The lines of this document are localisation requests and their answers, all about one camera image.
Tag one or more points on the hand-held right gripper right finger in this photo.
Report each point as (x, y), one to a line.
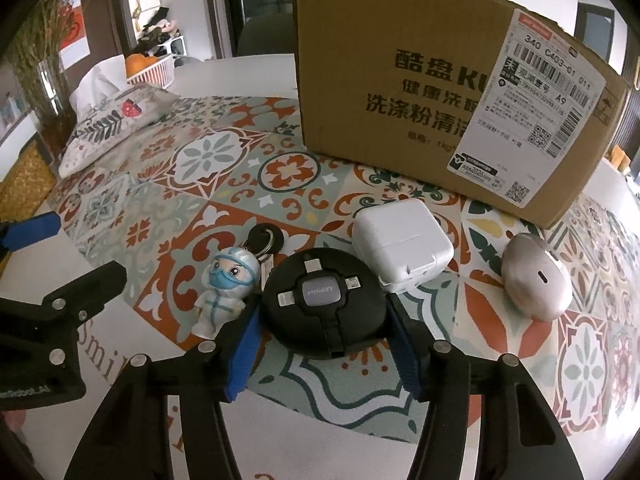
(407, 355)

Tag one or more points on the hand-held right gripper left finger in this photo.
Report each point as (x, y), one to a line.
(242, 360)

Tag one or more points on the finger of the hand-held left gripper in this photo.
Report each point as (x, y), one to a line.
(32, 232)
(80, 290)

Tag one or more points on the brown cardboard box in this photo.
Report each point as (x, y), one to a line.
(375, 85)

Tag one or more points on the woven straw storage box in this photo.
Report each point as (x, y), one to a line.
(25, 180)

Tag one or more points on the white charger block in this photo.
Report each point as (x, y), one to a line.
(395, 240)

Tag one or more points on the glass vase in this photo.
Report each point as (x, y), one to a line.
(55, 110)

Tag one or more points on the floral fabric tissue cover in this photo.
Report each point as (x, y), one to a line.
(110, 125)

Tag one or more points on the silver earbud case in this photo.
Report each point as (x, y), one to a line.
(535, 280)

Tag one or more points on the dried flower bunch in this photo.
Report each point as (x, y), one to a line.
(35, 45)

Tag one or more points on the white fruit basket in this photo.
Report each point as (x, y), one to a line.
(155, 74)

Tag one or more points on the white shoe rack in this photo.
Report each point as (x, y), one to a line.
(170, 46)

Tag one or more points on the brown entrance door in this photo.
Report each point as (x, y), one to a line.
(102, 10)

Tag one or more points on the pile of shoes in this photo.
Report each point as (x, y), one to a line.
(157, 25)

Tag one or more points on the dark room doorway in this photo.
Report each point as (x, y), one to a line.
(592, 35)

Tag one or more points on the wall intercom panel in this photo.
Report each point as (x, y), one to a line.
(146, 0)

